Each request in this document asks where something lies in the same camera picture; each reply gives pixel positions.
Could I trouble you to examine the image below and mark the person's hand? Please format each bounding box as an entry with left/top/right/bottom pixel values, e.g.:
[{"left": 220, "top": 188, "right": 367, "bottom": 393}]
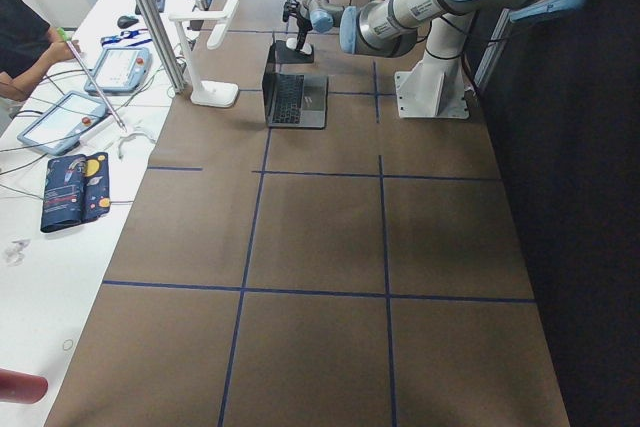
[{"left": 46, "top": 41, "right": 79, "bottom": 63}]

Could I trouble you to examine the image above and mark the dark blue space pencil case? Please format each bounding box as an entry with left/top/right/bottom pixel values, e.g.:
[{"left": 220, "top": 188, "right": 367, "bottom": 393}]
[{"left": 40, "top": 152, "right": 111, "bottom": 233}]

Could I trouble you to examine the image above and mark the blue lanyard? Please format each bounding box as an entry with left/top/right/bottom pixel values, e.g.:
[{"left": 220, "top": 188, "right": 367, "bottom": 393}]
[{"left": 100, "top": 29, "right": 153, "bottom": 47}]

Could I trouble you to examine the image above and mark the lower teach pendant tablet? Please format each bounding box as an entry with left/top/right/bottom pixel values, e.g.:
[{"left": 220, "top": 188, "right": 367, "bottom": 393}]
[{"left": 17, "top": 91, "right": 108, "bottom": 156}]

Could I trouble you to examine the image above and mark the black mouse pad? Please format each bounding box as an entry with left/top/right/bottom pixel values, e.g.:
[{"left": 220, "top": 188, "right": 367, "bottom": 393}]
[{"left": 275, "top": 40, "right": 314, "bottom": 64}]

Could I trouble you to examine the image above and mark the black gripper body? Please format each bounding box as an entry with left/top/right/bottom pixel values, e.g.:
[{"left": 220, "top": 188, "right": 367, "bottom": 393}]
[{"left": 296, "top": 13, "right": 312, "bottom": 34}]

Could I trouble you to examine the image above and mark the aluminium frame post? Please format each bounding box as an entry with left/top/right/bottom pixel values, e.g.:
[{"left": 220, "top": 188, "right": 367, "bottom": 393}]
[{"left": 135, "top": 0, "right": 186, "bottom": 94}]

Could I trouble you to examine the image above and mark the black computer mouse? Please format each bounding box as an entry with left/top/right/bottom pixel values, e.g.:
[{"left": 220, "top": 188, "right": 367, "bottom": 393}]
[{"left": 117, "top": 15, "right": 139, "bottom": 30}]

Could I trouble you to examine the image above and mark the white computer mouse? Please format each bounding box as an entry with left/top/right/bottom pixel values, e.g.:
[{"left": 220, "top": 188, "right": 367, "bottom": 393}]
[{"left": 285, "top": 37, "right": 313, "bottom": 56}]

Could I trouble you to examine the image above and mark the teach pendant tablet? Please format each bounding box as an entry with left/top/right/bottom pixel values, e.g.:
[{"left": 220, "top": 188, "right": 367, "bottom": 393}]
[
  {"left": 17, "top": 91, "right": 108, "bottom": 156},
  {"left": 91, "top": 46, "right": 151, "bottom": 96}
]

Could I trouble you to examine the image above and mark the white desk lamp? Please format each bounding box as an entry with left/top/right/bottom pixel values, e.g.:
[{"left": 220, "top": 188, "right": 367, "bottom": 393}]
[{"left": 168, "top": 0, "right": 240, "bottom": 108}]

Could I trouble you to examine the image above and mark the red cylinder bottle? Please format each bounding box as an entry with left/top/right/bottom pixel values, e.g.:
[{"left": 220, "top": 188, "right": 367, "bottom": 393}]
[{"left": 0, "top": 369, "right": 49, "bottom": 404}]

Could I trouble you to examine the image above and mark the upper teach pendant tablet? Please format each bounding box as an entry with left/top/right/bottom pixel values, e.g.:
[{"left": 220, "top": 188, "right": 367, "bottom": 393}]
[{"left": 91, "top": 46, "right": 151, "bottom": 96}]

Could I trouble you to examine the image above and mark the person's forearm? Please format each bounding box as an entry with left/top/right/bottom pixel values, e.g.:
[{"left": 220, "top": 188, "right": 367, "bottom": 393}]
[{"left": 1, "top": 49, "right": 56, "bottom": 101}]

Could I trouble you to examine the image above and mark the white grabber claw stick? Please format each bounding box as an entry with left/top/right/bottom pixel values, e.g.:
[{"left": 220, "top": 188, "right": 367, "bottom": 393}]
[{"left": 56, "top": 28, "right": 156, "bottom": 160}]

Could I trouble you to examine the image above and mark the grey laptop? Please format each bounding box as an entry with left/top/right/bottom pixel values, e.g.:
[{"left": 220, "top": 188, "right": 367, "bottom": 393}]
[{"left": 262, "top": 38, "right": 328, "bottom": 129}]

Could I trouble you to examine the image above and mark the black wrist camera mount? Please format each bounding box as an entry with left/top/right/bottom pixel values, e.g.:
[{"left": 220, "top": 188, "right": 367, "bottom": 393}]
[{"left": 282, "top": 0, "right": 300, "bottom": 23}]

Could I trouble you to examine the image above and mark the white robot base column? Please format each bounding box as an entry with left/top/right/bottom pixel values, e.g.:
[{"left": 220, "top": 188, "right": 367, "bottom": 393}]
[{"left": 394, "top": 13, "right": 474, "bottom": 119}]

